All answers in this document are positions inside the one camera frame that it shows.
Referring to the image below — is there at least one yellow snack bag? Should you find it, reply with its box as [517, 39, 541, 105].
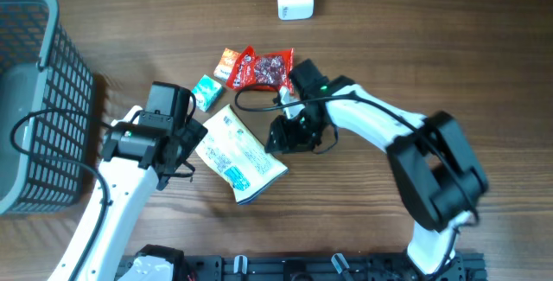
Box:
[195, 105, 289, 205]

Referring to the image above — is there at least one orange small box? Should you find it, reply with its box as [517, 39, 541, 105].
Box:
[213, 48, 240, 81]

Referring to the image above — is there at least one teal small box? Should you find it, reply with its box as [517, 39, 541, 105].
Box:
[192, 75, 223, 112]

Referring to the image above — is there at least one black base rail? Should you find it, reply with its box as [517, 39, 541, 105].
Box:
[185, 252, 488, 281]

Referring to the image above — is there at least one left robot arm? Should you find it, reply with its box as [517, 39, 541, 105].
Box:
[51, 81, 207, 280]

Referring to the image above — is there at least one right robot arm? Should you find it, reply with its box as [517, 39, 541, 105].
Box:
[265, 60, 489, 277]

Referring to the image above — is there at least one grey plastic basket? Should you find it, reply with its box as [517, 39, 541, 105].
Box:
[1, 0, 96, 214]

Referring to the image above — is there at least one red candy bag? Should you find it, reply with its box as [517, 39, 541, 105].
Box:
[226, 46, 295, 93]

